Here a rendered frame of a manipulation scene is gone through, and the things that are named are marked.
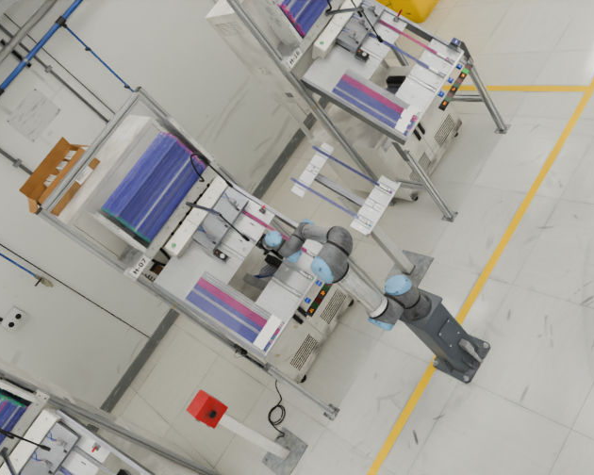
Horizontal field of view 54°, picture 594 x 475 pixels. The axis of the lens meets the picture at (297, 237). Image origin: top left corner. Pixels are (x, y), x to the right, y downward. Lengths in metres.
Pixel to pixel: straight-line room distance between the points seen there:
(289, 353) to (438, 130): 1.81
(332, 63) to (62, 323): 2.70
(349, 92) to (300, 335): 1.47
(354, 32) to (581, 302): 1.92
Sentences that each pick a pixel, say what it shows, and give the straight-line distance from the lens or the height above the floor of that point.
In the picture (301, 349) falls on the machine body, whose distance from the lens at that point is 3.63.
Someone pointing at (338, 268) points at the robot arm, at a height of 1.12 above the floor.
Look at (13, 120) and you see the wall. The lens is 4.31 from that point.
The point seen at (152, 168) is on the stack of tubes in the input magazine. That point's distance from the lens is 2.98.
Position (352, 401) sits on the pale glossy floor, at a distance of 3.54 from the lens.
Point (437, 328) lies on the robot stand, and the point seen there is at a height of 0.43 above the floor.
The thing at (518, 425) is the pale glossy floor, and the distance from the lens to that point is 3.10.
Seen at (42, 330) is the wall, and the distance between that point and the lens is 4.64.
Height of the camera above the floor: 2.78
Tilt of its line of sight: 38 degrees down
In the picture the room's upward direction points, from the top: 45 degrees counter-clockwise
